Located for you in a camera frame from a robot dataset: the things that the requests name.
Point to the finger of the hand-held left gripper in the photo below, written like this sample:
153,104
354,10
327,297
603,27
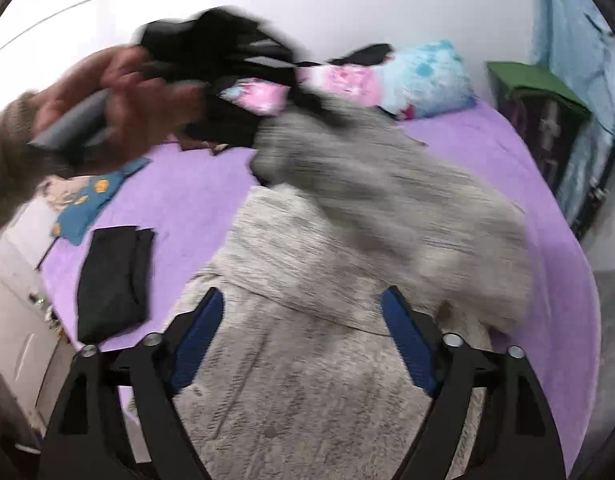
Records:
317,102

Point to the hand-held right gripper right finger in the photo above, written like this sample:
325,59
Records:
407,340

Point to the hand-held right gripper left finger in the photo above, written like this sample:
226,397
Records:
197,340

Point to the grey fleece garment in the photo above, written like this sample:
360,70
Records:
337,240

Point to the person's left forearm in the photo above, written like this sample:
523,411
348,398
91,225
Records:
7,160

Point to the person's left hand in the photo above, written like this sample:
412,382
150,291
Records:
137,110

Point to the black cloth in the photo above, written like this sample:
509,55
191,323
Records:
367,54

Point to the folded black garment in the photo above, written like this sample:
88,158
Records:
115,280

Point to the pink and blue pillow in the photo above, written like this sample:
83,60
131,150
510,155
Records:
427,80

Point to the purple bed blanket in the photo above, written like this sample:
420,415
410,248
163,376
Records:
197,195

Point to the blue cloth with orange prints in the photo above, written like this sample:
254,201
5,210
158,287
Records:
87,200

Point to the white cabinet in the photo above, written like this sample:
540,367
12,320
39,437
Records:
17,310

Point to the green-topped storage box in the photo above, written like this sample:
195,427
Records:
537,110

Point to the light blue curtain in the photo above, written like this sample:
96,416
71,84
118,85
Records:
572,35

